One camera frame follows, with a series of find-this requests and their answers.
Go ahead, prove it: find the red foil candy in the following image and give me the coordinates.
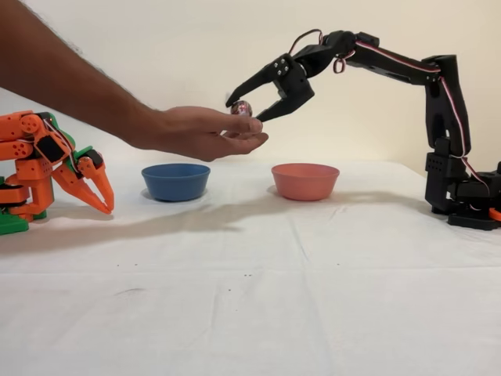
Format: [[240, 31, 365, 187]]
[[224, 92, 252, 118]]

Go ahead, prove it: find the person's bare forearm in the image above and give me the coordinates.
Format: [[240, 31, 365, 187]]
[[0, 0, 161, 152]]

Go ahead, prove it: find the green arm base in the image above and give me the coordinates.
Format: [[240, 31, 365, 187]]
[[0, 175, 31, 237]]

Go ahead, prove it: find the person's bare hand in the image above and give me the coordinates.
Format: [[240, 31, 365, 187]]
[[153, 105, 270, 163]]

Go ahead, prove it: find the blue plastic bowl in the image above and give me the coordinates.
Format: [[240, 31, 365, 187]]
[[141, 163, 211, 202]]

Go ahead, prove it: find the pink plastic bowl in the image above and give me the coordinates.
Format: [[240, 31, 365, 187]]
[[271, 163, 341, 202]]

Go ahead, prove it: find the white tablecloth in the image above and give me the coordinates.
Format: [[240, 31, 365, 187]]
[[0, 159, 501, 376]]

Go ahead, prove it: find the orange arm servo cable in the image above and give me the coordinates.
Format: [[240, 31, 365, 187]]
[[41, 116, 79, 173]]

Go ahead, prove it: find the black arm servo cable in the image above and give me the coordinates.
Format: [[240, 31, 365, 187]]
[[288, 28, 325, 55]]

